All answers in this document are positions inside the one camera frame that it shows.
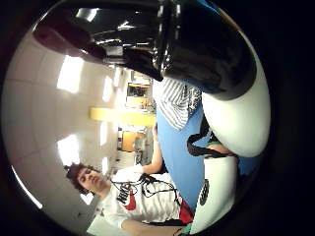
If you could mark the black glossy bottle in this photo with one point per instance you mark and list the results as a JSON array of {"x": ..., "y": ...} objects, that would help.
[{"x": 203, "y": 49}]

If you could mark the yellow ceiling beam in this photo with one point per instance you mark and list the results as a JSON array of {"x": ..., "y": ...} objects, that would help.
[{"x": 121, "y": 116}]

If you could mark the striped grey white cloth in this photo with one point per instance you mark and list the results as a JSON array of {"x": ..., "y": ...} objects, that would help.
[{"x": 175, "y": 101}]

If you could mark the row of ceiling light panels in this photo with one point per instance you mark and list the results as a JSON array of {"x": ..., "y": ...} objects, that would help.
[{"x": 70, "y": 73}]

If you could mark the wooden cabinet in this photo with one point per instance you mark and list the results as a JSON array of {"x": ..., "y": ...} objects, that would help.
[{"x": 130, "y": 141}]

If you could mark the white rounded container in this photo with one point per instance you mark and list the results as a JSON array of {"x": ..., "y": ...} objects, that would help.
[{"x": 239, "y": 124}]

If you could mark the the person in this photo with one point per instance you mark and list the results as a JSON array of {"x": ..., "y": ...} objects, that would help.
[{"x": 157, "y": 208}]

